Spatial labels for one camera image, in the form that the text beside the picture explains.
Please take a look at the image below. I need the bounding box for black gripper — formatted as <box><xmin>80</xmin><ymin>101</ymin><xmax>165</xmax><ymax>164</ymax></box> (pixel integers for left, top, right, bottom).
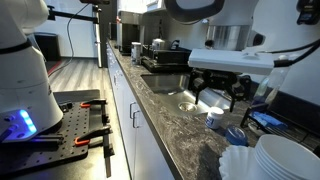
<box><xmin>188</xmin><ymin>68</ymin><xmax>253</xmax><ymax>113</ymax></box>

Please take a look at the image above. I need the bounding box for small white jar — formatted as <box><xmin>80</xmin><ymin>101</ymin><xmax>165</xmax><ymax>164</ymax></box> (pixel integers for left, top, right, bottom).
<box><xmin>204</xmin><ymin>106</ymin><xmax>225</xmax><ymax>130</ymax></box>

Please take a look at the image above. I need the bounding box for sink drain strainer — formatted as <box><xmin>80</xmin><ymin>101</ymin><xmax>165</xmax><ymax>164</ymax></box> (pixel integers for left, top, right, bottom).
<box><xmin>178</xmin><ymin>101</ymin><xmax>198</xmax><ymax>113</ymax></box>

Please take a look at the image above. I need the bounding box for blue sponge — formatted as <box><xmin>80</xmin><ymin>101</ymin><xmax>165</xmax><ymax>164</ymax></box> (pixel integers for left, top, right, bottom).
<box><xmin>249</xmin><ymin>110</ymin><xmax>288</xmax><ymax>131</ymax></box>
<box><xmin>239</xmin><ymin>103</ymin><xmax>293</xmax><ymax>135</ymax></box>

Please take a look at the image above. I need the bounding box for stainless steel sink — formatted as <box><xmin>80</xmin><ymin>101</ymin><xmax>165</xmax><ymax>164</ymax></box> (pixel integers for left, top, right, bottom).
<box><xmin>140</xmin><ymin>73</ymin><xmax>234</xmax><ymax>118</ymax></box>

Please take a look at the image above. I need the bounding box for black dish rack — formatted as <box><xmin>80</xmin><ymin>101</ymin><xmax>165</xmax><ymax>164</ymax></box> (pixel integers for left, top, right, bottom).
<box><xmin>140</xmin><ymin>44</ymin><xmax>194</xmax><ymax>74</ymax></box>

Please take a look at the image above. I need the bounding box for white base cabinet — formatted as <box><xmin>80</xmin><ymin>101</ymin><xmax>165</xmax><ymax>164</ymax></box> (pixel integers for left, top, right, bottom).
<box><xmin>106</xmin><ymin>43</ymin><xmax>176</xmax><ymax>180</ymax></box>

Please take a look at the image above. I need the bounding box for metal canister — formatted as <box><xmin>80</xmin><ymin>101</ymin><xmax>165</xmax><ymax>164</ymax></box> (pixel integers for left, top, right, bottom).
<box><xmin>130</xmin><ymin>41</ymin><xmax>143</xmax><ymax>65</ymax></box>

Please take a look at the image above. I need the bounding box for coffee machine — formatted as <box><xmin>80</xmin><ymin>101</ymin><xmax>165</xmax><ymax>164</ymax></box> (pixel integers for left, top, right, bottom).
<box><xmin>116</xmin><ymin>10</ymin><xmax>156</xmax><ymax>56</ymax></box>

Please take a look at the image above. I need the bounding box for metal stand pole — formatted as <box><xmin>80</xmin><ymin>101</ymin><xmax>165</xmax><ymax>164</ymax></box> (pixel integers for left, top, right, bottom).
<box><xmin>93</xmin><ymin>4</ymin><xmax>103</xmax><ymax>68</ymax></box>

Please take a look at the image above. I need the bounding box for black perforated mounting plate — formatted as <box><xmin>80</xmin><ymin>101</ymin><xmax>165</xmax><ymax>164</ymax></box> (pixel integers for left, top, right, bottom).
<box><xmin>0</xmin><ymin>99</ymin><xmax>111</xmax><ymax>176</ymax></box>

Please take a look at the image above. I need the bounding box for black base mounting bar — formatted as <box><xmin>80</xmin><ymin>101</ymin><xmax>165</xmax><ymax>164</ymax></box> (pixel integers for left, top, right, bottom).
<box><xmin>32</xmin><ymin>133</ymin><xmax>65</xmax><ymax>146</ymax></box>

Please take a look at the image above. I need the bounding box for black trash bin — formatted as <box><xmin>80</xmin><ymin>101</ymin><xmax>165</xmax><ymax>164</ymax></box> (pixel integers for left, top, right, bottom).
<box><xmin>34</xmin><ymin>32</ymin><xmax>62</xmax><ymax>62</ymax></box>

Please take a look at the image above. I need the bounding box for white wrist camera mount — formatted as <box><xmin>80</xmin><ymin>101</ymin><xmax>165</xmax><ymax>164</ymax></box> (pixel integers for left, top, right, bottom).
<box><xmin>188</xmin><ymin>49</ymin><xmax>275</xmax><ymax>76</ymax></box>

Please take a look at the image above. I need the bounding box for metal cabinet handle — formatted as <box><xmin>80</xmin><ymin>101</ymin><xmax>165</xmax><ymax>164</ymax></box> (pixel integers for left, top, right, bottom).
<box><xmin>129</xmin><ymin>101</ymin><xmax>138</xmax><ymax>120</ymax></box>
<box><xmin>132</xmin><ymin>109</ymin><xmax>142</xmax><ymax>129</ymax></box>

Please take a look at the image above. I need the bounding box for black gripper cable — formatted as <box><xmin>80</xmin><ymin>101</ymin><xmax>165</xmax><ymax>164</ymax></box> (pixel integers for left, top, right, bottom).
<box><xmin>256</xmin><ymin>38</ymin><xmax>320</xmax><ymax>68</ymax></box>

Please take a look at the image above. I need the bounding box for black clamp with orange handle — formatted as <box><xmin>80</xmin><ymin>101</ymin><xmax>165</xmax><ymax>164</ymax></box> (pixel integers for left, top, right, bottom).
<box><xmin>73</xmin><ymin>124</ymin><xmax>116</xmax><ymax>178</ymax></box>
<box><xmin>79</xmin><ymin>98</ymin><xmax>111</xmax><ymax>124</ymax></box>

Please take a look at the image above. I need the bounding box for white wall cabinet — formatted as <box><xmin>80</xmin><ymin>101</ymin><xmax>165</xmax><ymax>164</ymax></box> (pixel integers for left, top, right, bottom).
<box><xmin>116</xmin><ymin>0</ymin><xmax>166</xmax><ymax>14</ymax></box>

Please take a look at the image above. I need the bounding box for black wall soap dispenser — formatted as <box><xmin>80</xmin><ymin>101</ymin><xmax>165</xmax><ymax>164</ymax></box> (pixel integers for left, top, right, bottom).
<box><xmin>295</xmin><ymin>0</ymin><xmax>320</xmax><ymax>26</ymax></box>

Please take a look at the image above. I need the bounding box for black camera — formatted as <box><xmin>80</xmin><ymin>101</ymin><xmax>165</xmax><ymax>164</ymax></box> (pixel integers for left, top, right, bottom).
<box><xmin>79</xmin><ymin>0</ymin><xmax>111</xmax><ymax>5</ymax></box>

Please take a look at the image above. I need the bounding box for black camera cable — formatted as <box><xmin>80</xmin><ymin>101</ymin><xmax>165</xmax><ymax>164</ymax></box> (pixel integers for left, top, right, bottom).
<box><xmin>48</xmin><ymin>3</ymin><xmax>91</xmax><ymax>78</ymax></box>

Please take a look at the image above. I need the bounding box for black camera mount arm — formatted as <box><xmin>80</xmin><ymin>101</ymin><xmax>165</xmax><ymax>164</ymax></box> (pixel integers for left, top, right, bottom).
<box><xmin>46</xmin><ymin>4</ymin><xmax>100</xmax><ymax>24</ymax></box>

